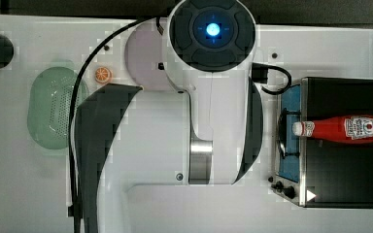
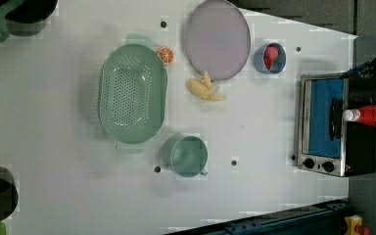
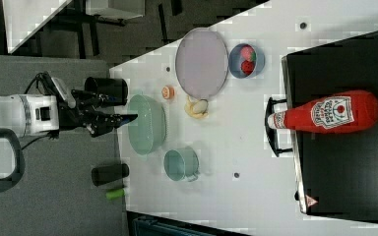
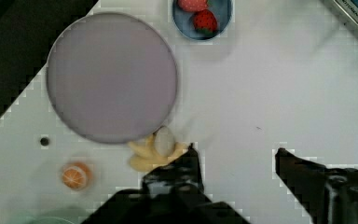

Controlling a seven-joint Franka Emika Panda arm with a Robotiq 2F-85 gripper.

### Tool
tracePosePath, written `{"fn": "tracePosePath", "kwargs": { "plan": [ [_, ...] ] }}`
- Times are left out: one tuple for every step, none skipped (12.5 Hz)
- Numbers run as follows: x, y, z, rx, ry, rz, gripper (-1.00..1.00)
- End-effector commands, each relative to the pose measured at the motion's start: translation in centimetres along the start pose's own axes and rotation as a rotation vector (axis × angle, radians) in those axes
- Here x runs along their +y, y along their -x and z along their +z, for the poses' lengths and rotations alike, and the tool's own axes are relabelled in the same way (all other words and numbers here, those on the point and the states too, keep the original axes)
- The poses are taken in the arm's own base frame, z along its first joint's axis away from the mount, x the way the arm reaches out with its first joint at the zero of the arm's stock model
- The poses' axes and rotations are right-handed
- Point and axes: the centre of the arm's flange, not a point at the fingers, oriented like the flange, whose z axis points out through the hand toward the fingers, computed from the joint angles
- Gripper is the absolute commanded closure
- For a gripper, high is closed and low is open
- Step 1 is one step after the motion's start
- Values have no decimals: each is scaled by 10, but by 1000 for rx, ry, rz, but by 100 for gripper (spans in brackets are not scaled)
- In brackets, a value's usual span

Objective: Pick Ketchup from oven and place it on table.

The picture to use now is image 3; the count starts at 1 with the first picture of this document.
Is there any blue small bowl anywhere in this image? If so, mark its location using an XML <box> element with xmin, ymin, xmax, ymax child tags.
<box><xmin>228</xmin><ymin>43</ymin><xmax>266</xmax><ymax>79</ymax></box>

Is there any green mug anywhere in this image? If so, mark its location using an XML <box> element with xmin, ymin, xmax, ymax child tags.
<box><xmin>163</xmin><ymin>147</ymin><xmax>200</xmax><ymax>182</ymax></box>

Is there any black cylinder cup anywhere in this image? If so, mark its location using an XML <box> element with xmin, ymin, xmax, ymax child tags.
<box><xmin>92</xmin><ymin>163</ymin><xmax>130</xmax><ymax>187</ymax></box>
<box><xmin>85</xmin><ymin>77</ymin><xmax>128</xmax><ymax>107</ymax></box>

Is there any peeled toy banana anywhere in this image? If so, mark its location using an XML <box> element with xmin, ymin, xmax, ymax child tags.
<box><xmin>184</xmin><ymin>95</ymin><xmax>209</xmax><ymax>119</ymax></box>

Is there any green small bottle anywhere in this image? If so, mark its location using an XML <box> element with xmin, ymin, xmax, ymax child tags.
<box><xmin>105</xmin><ymin>189</ymin><xmax>125</xmax><ymax>200</ymax></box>

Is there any orange slice toy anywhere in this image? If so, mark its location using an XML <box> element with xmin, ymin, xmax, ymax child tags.
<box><xmin>161</xmin><ymin>86</ymin><xmax>175</xmax><ymax>99</ymax></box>

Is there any red toy fruit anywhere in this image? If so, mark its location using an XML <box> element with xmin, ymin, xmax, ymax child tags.
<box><xmin>241</xmin><ymin>60</ymin><xmax>255</xmax><ymax>76</ymax></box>

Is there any grey oval plate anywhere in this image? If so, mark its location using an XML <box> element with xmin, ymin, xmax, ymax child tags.
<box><xmin>175</xmin><ymin>28</ymin><xmax>228</xmax><ymax>99</ymax></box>

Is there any red ketchup bottle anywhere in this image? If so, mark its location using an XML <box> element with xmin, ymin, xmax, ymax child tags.
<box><xmin>266</xmin><ymin>89</ymin><xmax>378</xmax><ymax>134</ymax></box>

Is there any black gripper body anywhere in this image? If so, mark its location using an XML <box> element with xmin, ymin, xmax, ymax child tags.
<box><xmin>50</xmin><ymin>77</ymin><xmax>112</xmax><ymax>138</ymax></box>

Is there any black cylinder cup lower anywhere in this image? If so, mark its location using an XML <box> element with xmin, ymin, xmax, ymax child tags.
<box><xmin>92</xmin><ymin>163</ymin><xmax>130</xmax><ymax>187</ymax></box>

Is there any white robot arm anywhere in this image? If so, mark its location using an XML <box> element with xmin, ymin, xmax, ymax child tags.
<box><xmin>0</xmin><ymin>73</ymin><xmax>137</xmax><ymax>193</ymax></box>

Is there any red toy strawberry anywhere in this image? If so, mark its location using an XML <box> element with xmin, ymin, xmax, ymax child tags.
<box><xmin>240</xmin><ymin>45</ymin><xmax>256</xmax><ymax>62</ymax></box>

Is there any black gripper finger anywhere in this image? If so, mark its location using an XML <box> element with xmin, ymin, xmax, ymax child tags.
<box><xmin>71</xmin><ymin>89</ymin><xmax>118</xmax><ymax>107</ymax></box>
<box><xmin>109</xmin><ymin>114</ymin><xmax>138</xmax><ymax>128</ymax></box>

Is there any black cylinder cup upper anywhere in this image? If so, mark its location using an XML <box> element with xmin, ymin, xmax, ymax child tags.
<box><xmin>85</xmin><ymin>77</ymin><xmax>128</xmax><ymax>107</ymax></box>

